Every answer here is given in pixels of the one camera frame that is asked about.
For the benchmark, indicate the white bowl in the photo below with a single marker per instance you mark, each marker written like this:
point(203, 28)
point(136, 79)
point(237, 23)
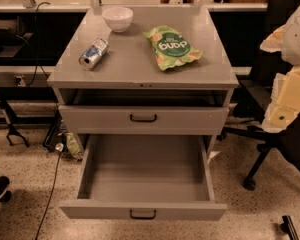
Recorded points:
point(118, 19)

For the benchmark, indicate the grey top drawer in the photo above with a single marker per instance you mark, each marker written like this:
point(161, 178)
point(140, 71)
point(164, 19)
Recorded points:
point(143, 120)

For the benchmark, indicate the crushed silver soda can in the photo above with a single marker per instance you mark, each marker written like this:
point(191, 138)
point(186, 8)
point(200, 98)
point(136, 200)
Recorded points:
point(94, 53)

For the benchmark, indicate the black office chair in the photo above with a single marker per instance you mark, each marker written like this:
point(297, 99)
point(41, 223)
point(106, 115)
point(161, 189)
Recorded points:
point(254, 96)

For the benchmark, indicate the green bag on floor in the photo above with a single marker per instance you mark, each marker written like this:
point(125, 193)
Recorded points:
point(73, 147)

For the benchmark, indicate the black chair wheel left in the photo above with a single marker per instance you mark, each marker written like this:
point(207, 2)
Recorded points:
point(5, 194)

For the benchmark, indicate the grey drawer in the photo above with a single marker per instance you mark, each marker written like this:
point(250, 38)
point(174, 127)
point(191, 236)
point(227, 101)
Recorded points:
point(143, 120)
point(144, 177)

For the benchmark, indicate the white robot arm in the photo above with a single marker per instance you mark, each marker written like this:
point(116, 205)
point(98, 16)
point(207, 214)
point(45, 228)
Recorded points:
point(286, 40)

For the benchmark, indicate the black stand left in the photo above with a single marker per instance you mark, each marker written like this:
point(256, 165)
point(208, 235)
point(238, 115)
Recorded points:
point(10, 117)

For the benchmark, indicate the black object bottom right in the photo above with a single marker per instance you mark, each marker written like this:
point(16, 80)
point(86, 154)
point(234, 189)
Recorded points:
point(288, 228)

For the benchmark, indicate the green chip bag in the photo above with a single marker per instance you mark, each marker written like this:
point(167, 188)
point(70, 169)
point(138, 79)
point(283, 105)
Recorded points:
point(170, 47)

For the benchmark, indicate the grey drawer cabinet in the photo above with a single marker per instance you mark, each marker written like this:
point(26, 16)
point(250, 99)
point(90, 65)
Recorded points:
point(128, 74)

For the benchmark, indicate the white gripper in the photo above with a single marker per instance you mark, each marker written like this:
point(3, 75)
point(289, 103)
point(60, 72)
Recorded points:
point(298, 39)

